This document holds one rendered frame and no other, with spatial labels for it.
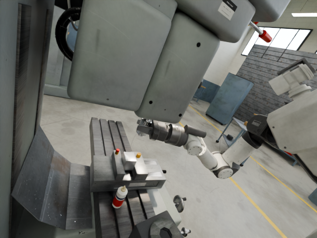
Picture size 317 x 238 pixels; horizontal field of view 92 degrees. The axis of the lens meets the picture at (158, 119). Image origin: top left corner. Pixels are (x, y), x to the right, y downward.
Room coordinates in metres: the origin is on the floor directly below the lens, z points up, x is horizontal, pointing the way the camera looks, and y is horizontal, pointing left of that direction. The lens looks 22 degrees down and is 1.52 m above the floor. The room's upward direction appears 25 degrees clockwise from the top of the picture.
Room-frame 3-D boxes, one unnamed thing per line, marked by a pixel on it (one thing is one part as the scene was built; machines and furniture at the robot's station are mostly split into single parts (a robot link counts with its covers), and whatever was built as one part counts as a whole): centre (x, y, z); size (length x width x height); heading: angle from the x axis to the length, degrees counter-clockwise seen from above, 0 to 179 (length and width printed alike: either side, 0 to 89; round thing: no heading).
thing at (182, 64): (0.57, 0.05, 1.47); 0.21 x 0.19 x 0.32; 34
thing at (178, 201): (0.85, -0.37, 0.62); 0.16 x 0.12 x 0.12; 124
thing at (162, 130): (0.60, -0.05, 1.23); 0.13 x 0.12 x 0.10; 17
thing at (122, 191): (0.44, 0.01, 0.97); 0.04 x 0.04 x 0.11
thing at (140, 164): (0.61, 0.00, 1.01); 0.15 x 0.06 x 0.04; 32
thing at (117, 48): (0.46, 0.20, 1.47); 0.24 x 0.19 x 0.26; 34
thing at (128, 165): (0.58, 0.05, 1.03); 0.06 x 0.05 x 0.06; 32
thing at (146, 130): (0.54, 0.03, 1.24); 0.06 x 0.02 x 0.03; 107
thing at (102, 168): (0.59, 0.02, 0.97); 0.35 x 0.15 x 0.11; 122
